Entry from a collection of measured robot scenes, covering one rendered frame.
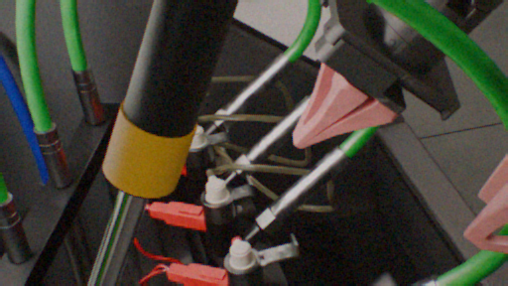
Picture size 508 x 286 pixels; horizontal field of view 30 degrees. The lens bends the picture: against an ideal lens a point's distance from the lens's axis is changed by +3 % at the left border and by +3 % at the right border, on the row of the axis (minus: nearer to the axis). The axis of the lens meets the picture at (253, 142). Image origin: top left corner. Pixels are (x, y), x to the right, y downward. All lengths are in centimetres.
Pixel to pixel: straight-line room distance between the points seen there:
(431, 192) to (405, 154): 7
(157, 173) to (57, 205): 59
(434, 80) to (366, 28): 6
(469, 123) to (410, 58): 209
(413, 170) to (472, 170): 150
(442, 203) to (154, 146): 77
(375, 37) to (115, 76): 42
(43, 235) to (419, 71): 34
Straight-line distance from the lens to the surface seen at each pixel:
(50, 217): 80
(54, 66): 95
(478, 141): 262
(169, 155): 23
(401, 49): 59
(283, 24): 124
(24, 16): 74
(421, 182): 101
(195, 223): 79
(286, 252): 72
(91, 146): 87
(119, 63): 95
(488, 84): 50
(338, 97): 60
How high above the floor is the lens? 160
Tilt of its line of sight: 37 degrees down
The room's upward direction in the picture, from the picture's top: 8 degrees counter-clockwise
